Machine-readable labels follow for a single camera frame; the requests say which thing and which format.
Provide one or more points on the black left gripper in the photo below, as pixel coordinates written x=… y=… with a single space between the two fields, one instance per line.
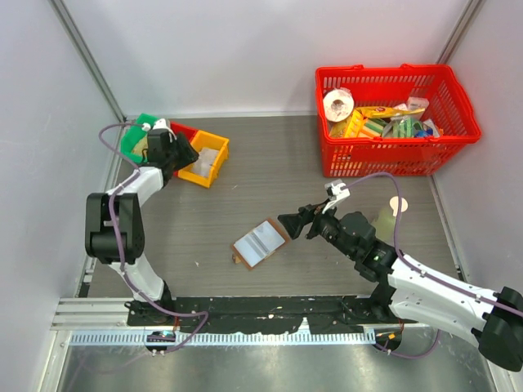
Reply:
x=189 y=154

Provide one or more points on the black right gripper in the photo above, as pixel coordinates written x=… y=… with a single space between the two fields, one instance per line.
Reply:
x=295 y=222

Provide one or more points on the silver white card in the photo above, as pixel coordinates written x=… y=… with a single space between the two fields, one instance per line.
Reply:
x=203 y=165

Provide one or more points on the brown leather card holder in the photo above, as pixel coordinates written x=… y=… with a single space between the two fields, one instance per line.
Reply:
x=259 y=244

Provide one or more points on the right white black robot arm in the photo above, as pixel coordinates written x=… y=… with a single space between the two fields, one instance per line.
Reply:
x=408 y=290

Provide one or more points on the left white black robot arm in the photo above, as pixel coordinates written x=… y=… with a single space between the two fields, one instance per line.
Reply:
x=114 y=231

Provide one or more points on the gold cards in green bin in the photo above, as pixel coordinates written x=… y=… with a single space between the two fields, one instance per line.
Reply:
x=141 y=147

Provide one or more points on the red plastic bin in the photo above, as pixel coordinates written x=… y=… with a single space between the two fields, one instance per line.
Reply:
x=190 y=133

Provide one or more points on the yellow plastic bin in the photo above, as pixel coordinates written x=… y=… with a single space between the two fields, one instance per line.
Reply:
x=212 y=141

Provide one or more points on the green plastic bin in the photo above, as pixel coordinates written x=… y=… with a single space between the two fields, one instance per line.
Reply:
x=141 y=127

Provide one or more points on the green bottle white cap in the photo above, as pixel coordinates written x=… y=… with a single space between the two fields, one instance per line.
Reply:
x=385 y=222

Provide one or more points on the yellow snack packets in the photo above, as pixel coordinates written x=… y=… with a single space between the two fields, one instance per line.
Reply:
x=364 y=122

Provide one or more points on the white tape roll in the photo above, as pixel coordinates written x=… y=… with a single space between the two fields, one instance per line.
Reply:
x=338 y=105

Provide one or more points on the red shopping basket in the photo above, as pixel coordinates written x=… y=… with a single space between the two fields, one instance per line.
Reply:
x=449 y=108

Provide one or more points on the green white package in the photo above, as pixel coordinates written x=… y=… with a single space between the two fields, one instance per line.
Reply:
x=405 y=127

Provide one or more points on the blue white package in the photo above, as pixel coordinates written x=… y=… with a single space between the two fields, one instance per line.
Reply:
x=426 y=129

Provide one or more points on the white pink box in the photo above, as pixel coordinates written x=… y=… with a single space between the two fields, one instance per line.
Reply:
x=414 y=105

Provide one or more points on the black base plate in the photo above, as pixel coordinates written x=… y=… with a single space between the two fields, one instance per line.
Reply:
x=268 y=315

